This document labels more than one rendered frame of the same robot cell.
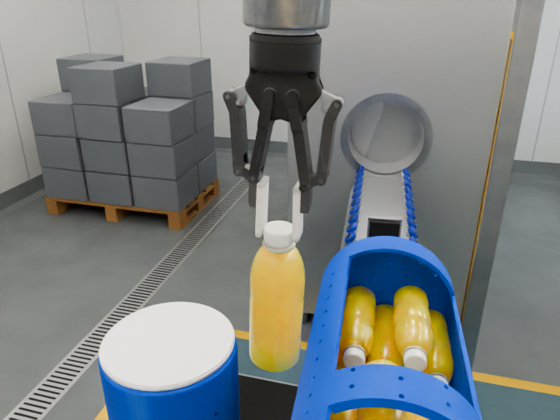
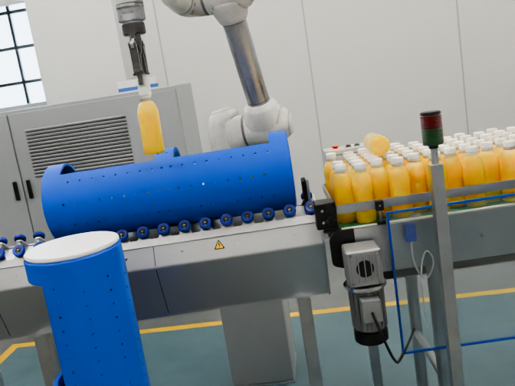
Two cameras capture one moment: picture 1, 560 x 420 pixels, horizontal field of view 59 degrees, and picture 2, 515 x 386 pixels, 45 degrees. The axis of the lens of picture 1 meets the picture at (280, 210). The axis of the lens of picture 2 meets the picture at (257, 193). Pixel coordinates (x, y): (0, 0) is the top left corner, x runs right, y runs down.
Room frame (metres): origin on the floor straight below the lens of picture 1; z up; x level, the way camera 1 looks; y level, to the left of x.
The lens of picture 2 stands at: (0.56, 2.11, 1.46)
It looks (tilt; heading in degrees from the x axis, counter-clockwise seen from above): 11 degrees down; 261
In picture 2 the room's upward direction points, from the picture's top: 9 degrees counter-clockwise
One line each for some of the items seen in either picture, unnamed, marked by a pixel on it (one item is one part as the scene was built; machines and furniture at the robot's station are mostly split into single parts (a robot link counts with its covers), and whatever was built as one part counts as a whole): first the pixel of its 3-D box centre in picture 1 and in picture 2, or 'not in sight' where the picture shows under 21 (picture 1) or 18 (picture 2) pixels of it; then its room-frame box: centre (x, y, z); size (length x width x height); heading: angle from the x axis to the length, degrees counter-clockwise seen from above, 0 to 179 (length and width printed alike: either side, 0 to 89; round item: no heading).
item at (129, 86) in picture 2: not in sight; (138, 84); (0.57, -1.97, 1.48); 0.24 x 0.12 x 0.08; 173
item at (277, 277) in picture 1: (277, 301); (149, 125); (0.55, 0.00, 1.33); 0.07 x 0.07 x 0.19
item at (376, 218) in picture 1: (382, 241); not in sight; (1.35, -0.31, 1.00); 0.10 x 0.04 x 0.15; 79
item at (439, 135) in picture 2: not in sight; (432, 135); (-0.27, 0.37, 1.18); 0.06 x 0.06 x 0.05
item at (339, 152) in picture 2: not in sight; (349, 158); (-0.22, -0.30, 1.05); 0.20 x 0.10 x 0.10; 169
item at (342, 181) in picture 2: not in sight; (343, 194); (-0.06, 0.09, 0.99); 0.07 x 0.07 x 0.19
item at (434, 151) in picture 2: not in sight; (432, 138); (-0.27, 0.37, 1.18); 0.06 x 0.06 x 0.16
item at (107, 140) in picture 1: (129, 136); not in sight; (3.99, 1.24, 0.59); 1.20 x 0.80 x 1.19; 75
